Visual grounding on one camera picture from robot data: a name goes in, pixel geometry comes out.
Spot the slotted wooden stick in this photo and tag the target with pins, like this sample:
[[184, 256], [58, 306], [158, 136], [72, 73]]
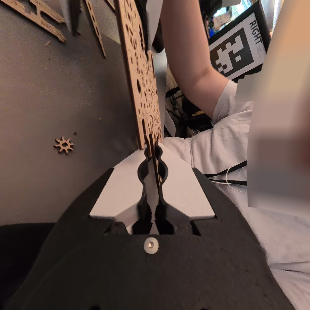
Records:
[[96, 29]]

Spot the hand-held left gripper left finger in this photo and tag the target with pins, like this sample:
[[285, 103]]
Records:
[[116, 193]]

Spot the small wooden frame offcut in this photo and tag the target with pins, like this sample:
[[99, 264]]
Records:
[[41, 19]]

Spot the small toothed wooden gear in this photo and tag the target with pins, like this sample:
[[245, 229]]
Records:
[[60, 145]]

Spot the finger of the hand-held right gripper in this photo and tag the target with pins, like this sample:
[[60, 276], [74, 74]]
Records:
[[153, 19], [70, 14]]

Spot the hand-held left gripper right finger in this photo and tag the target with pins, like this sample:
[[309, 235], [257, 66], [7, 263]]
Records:
[[186, 193]]

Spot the wooden sheet with large gear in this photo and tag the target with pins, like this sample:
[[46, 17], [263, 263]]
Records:
[[140, 72]]

